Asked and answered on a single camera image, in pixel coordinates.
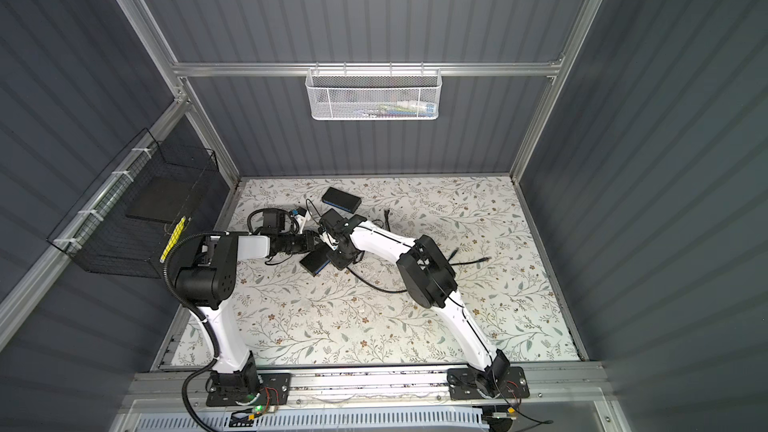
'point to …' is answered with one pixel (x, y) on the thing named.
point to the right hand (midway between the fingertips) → (343, 262)
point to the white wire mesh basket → (373, 94)
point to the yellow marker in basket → (174, 238)
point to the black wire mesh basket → (130, 219)
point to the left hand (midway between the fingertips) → (326, 242)
